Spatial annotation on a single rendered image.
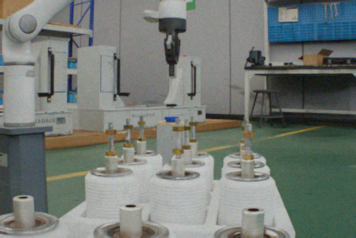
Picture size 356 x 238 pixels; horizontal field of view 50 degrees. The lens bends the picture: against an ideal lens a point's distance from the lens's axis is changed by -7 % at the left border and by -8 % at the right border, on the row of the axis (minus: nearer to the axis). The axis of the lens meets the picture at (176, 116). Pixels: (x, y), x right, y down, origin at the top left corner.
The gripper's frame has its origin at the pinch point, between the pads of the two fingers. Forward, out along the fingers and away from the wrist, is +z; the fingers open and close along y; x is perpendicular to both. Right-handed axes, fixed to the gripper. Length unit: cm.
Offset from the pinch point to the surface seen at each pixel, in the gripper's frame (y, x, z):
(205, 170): -31.0, -11.5, 20.5
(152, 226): -69, -9, 20
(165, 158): -3.0, 1.2, 22.7
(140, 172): -31.9, 1.0, 21.2
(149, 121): 260, 63, 31
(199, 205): -43, -11, 24
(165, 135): -3.0, 1.2, 16.6
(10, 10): 393, 296, -115
